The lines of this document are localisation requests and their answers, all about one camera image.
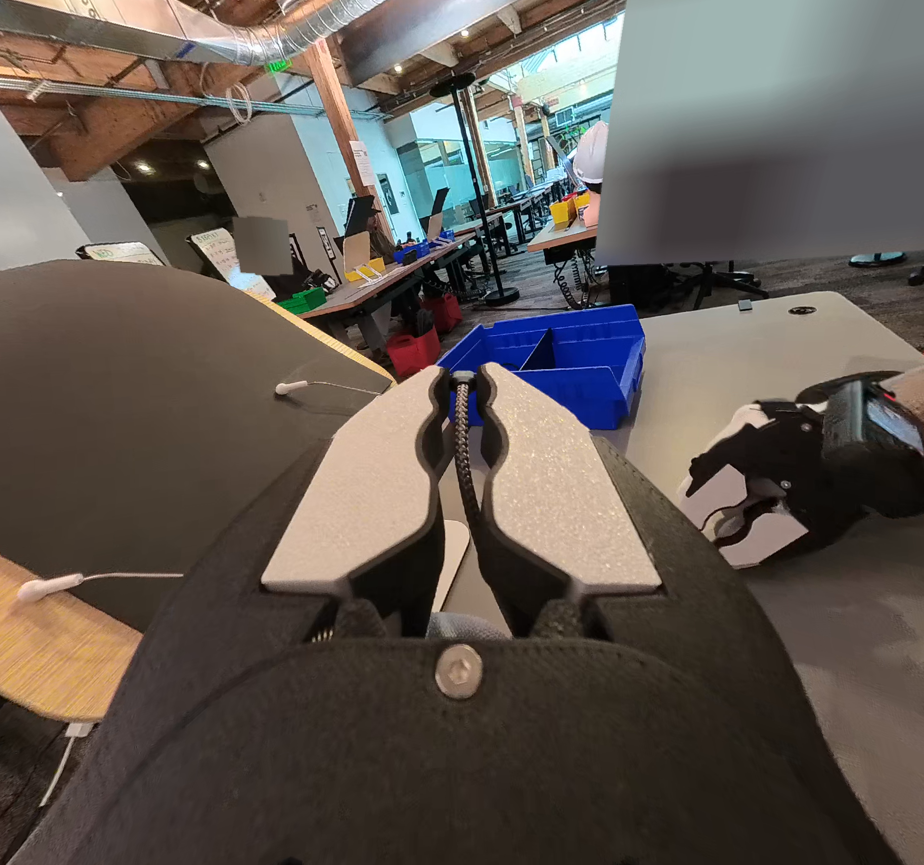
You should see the whiteboard on stand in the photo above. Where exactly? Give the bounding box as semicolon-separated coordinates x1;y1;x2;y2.
186;226;279;299
76;240;167;267

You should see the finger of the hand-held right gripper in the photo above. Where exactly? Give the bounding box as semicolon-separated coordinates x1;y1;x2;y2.
713;500;811;568
679;468;749;539

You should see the white stand base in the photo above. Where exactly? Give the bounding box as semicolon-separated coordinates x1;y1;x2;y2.
429;518;474;617

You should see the blue plastic bin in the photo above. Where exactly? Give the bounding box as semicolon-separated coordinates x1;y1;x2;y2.
436;304;647;431

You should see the silver ventilation duct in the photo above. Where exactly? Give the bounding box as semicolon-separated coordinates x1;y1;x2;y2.
0;0;477;68

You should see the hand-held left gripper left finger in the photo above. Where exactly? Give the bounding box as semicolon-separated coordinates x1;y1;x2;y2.
260;365;452;638

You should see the long wooden desk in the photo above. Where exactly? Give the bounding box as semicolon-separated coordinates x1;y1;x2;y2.
296;233;477;368

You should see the white hard hat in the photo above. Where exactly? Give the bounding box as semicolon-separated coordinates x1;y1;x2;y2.
574;121;611;185

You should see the red bag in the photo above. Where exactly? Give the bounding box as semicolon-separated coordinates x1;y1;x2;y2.
422;293;463;335
386;327;441;378

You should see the grey braided usb-c cable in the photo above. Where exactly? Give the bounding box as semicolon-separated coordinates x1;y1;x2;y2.
449;370;483;534

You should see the small blue bin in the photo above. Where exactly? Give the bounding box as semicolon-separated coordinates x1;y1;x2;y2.
393;230;456;264

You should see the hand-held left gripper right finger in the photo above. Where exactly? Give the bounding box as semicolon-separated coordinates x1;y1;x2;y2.
476;363;663;638

